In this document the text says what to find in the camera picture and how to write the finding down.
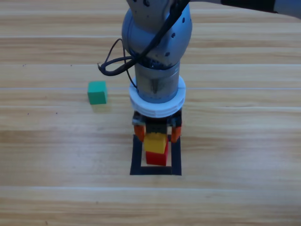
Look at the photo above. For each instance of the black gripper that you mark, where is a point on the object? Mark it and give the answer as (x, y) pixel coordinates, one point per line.
(156, 126)

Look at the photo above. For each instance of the yellow cube block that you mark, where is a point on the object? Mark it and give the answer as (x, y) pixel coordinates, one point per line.
(155, 143)

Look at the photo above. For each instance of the red cube block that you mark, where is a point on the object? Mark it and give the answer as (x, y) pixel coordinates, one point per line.
(155, 159)

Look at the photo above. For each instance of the green cube block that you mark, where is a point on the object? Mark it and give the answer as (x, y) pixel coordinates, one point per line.
(97, 93)

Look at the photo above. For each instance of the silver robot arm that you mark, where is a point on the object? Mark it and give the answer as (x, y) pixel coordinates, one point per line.
(155, 35)

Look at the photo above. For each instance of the black tape square outline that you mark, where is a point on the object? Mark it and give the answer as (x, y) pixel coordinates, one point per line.
(175, 162)

